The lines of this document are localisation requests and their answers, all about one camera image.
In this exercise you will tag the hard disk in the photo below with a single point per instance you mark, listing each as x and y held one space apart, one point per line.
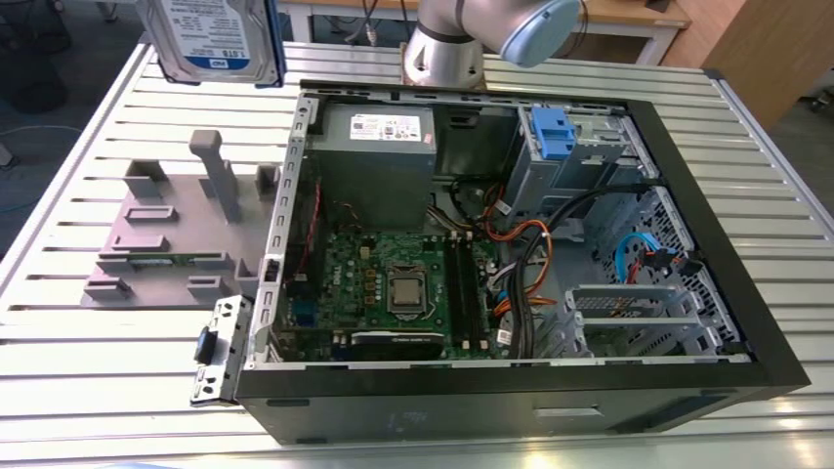
209 39

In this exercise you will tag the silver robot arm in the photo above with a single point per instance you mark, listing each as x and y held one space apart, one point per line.
444 58

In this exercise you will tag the metal disk bay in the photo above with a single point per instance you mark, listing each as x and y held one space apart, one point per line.
627 293

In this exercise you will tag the silver CPU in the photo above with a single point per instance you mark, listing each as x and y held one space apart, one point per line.
408 291

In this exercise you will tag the grey power supply unit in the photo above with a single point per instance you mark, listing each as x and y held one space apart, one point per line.
372 185

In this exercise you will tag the black RAM slot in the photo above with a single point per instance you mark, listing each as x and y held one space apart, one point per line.
458 293
476 293

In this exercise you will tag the green motherboard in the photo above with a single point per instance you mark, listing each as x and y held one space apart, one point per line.
352 293

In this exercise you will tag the CPU socket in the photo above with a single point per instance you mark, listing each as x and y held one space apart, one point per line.
408 315

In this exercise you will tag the black graphics card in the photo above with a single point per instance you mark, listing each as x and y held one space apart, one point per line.
398 342

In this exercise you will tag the blue plastic drive latch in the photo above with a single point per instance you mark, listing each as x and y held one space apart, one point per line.
550 132

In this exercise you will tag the metal drive cage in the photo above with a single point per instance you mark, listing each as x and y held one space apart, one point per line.
587 166

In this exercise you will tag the grey parts rack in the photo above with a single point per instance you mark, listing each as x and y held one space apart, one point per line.
196 229

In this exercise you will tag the black open PC case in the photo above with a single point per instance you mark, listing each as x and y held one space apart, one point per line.
457 405

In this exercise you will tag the green RAM stick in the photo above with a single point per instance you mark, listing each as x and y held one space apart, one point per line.
164 260

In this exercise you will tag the wooden top desk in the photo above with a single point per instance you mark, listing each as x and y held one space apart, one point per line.
652 17

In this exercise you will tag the wooden cabinet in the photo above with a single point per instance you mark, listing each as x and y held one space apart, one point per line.
769 49

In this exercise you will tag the metal expansion slot bracket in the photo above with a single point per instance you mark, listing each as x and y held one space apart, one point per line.
230 312

